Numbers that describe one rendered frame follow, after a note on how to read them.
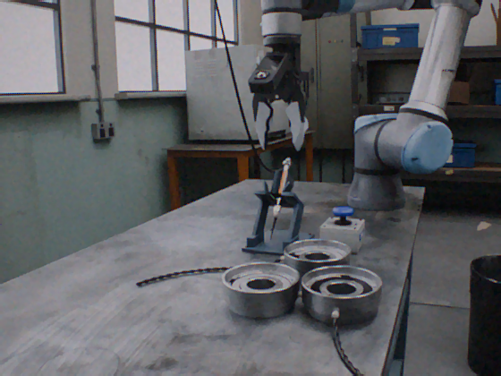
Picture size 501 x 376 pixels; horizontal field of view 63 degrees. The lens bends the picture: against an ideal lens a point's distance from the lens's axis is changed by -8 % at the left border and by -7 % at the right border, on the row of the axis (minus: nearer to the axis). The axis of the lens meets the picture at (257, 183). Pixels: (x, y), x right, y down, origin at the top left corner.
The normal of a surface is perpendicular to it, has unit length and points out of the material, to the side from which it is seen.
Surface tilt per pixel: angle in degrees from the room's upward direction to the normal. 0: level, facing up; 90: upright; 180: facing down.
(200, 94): 90
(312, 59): 90
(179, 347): 0
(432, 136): 97
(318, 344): 0
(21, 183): 90
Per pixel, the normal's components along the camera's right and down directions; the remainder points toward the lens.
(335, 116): -0.40, 0.18
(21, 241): 0.92, 0.04
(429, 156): 0.35, 0.29
